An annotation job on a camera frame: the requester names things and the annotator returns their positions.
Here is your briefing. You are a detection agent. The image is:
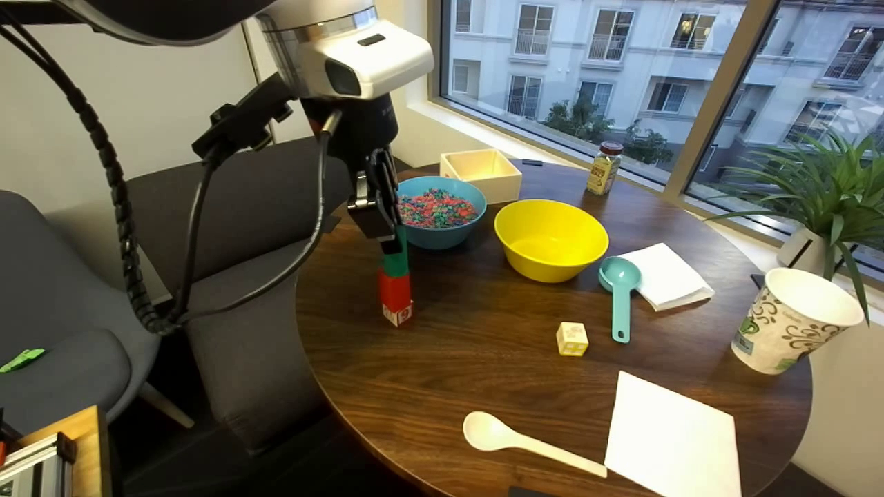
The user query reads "white wooden box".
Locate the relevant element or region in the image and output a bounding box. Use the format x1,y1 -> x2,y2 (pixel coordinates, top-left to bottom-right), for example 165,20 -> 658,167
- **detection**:
437,147 -> 526,207

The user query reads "teal measuring scoop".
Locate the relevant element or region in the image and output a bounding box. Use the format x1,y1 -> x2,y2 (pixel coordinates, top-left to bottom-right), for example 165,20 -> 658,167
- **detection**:
598,255 -> 647,345

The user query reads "patterned paper cup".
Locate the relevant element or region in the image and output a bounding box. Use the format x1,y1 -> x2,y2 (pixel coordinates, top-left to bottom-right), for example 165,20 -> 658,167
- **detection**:
730,265 -> 868,378

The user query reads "window frame post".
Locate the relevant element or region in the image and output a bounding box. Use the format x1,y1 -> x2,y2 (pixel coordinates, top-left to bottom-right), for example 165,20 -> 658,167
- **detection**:
660,0 -> 781,201

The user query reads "blue bowl of coloured beads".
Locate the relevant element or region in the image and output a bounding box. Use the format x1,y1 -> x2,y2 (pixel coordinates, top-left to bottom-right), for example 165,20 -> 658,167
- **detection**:
396,175 -> 493,251

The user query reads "wood and aluminium robot stand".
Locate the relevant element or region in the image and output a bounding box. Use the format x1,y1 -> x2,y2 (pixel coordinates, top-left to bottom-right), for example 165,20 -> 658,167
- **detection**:
0,403 -> 116,497

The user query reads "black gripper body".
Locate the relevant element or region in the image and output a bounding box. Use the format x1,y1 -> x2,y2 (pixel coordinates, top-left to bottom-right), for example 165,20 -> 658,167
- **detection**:
301,91 -> 404,189

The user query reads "white plastic spoon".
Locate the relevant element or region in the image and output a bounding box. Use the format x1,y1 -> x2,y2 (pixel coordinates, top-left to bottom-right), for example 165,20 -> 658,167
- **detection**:
461,408 -> 612,481

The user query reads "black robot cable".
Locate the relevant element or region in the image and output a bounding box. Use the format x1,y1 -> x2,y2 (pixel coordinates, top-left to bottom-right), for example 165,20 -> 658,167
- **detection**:
0,22 -> 334,339

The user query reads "cream wooden cube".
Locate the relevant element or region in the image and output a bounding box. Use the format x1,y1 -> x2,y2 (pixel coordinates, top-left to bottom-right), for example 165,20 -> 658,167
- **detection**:
554,320 -> 591,360

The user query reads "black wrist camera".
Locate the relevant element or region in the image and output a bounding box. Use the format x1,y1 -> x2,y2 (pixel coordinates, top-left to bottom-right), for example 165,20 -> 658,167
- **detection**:
190,71 -> 299,164

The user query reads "yellow plastic bowl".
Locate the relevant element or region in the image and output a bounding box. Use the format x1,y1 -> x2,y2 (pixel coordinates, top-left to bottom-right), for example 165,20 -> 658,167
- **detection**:
493,196 -> 613,285

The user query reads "dark grey sofa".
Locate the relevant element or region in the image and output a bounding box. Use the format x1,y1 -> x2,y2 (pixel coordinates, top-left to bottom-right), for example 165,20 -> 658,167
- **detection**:
116,135 -> 411,457

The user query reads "folded white napkin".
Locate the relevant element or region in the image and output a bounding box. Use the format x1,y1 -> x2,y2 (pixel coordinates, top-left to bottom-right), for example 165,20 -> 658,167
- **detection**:
616,241 -> 718,316

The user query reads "flat white napkin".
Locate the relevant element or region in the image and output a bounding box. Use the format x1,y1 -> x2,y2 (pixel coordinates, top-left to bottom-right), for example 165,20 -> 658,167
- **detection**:
603,370 -> 744,497

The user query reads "green cylinder block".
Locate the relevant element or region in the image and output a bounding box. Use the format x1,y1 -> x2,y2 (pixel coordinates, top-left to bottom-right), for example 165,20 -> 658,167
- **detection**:
378,241 -> 414,280

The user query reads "green item on armchair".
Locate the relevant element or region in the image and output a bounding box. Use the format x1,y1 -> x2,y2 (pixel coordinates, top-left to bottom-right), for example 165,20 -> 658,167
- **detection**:
0,345 -> 48,375

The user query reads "small white printed cube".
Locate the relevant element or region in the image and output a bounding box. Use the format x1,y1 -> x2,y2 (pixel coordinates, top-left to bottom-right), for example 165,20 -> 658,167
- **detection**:
382,302 -> 417,330

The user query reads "green potted plant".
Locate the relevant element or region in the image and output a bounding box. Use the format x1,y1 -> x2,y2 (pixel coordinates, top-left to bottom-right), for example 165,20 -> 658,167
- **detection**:
728,127 -> 884,327

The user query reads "orange rectangular block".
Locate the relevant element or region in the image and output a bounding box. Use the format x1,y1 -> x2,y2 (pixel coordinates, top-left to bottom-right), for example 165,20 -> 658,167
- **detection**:
375,265 -> 414,316

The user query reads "glass jar with dark lid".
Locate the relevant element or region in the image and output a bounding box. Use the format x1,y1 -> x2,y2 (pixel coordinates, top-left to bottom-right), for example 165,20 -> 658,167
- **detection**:
585,138 -> 627,198

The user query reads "grey armchair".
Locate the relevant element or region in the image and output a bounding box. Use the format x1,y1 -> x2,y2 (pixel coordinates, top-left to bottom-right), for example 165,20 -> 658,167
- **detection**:
0,189 -> 165,436

